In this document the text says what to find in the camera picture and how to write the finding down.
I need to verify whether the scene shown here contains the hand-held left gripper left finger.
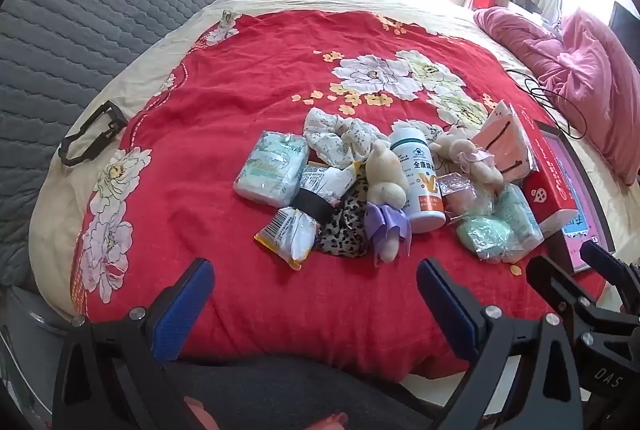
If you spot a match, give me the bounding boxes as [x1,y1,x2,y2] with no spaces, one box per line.
[51,258,216,430]

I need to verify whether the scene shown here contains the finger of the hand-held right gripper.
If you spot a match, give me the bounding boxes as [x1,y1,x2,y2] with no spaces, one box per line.
[580,240,640,305]
[525,254,616,336]

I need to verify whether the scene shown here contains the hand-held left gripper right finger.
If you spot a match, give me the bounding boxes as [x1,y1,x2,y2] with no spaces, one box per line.
[416,258,583,430]

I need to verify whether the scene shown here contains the dark framed pink shallow box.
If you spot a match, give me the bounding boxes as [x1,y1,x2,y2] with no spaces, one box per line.
[520,120,616,275]

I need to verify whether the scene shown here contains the teal tissue pack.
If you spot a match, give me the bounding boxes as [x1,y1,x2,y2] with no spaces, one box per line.
[492,184,545,255]

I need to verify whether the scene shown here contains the green sponge clear packet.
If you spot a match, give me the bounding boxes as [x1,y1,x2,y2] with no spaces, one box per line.
[456,215,521,263]

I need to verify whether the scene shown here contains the pink puff clear packet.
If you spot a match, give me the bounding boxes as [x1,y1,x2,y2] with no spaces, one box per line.
[440,172,496,223]

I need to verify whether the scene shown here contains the leopard print scrunchie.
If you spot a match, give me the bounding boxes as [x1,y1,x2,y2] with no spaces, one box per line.
[312,182,383,258]

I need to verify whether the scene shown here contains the yellow white snack packet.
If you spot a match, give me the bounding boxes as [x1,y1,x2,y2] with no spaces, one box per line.
[254,206,318,271]

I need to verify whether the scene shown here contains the cream plush rabbit purple bow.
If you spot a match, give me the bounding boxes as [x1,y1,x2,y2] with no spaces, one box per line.
[364,141,413,267]

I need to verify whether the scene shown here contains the pink pouch packet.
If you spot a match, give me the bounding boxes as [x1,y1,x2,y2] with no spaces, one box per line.
[472,100,538,183]

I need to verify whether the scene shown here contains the small plush bear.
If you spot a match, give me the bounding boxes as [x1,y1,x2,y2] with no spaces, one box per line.
[430,125,506,191]

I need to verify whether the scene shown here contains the green white tissue packet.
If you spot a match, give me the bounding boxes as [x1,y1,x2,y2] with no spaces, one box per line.
[233,131,311,208]

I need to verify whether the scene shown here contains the white snack packet black band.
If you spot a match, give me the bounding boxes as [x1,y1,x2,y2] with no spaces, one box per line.
[292,162,363,218]

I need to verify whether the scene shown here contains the white floral scrunchie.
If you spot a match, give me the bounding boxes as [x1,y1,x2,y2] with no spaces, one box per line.
[303,107,391,171]

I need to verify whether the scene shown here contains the person's left hand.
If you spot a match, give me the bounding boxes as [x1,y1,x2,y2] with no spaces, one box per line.
[184,396,349,430]

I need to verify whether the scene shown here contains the white plastic bottle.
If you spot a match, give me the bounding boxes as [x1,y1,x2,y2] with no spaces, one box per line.
[389,120,447,233]

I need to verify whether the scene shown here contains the person's dark grey pants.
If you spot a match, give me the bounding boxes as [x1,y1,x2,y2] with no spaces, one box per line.
[165,352,451,430]

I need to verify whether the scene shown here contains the pink duvet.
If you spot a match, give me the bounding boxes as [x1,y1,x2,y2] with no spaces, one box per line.
[472,6,640,185]

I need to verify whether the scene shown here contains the red floral blanket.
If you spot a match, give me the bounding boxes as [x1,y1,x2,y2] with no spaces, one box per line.
[70,7,601,383]

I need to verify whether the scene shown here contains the black television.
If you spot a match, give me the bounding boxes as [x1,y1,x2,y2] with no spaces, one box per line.
[609,2,640,55]

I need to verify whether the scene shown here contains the grey quilted headboard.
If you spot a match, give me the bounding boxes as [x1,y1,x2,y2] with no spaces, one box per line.
[0,0,251,285]

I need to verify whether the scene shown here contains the black cable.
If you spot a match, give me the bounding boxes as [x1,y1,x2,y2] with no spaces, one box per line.
[505,68,588,141]

